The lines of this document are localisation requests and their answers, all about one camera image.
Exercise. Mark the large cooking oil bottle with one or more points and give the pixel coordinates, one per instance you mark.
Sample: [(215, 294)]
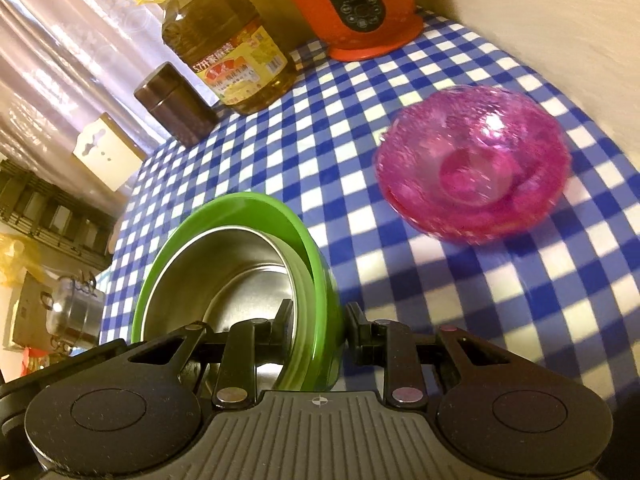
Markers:
[(225, 35)]

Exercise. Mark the sheer pale curtain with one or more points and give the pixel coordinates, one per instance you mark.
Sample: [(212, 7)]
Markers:
[(65, 35)]

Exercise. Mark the stainless steel bowl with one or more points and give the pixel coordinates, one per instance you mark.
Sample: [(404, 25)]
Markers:
[(225, 270)]

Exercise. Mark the pink transparent plate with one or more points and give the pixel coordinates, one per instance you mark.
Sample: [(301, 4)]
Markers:
[(475, 160), (430, 225), (470, 241)]

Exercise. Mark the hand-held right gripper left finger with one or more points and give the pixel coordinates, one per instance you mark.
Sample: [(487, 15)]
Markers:
[(280, 330)]

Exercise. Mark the dark storage shelf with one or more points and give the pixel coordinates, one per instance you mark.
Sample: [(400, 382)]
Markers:
[(50, 215)]

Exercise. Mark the blue white checkered tablecloth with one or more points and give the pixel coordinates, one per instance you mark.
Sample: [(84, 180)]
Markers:
[(425, 310)]

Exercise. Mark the metal pot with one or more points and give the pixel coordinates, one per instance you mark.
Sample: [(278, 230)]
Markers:
[(75, 310)]

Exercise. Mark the red electric pressure cooker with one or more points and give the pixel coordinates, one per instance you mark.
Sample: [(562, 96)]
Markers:
[(360, 25)]

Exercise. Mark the green plastic bowl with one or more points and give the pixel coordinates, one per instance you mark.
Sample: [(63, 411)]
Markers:
[(320, 310)]

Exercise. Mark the yellow plastic bag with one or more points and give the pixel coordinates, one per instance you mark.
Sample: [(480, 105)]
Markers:
[(17, 260)]

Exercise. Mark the white plastic bowl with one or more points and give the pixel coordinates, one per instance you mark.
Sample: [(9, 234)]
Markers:
[(302, 300)]

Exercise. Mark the white chair back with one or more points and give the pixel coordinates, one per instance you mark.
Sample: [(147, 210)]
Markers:
[(105, 155)]

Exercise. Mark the beige box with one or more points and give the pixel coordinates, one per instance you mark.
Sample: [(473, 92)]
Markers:
[(25, 320)]

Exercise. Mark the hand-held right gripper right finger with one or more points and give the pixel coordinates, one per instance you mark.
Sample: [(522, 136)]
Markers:
[(357, 335)]

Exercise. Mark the brown cylindrical canister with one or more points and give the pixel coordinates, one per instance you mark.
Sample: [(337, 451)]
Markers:
[(175, 105)]

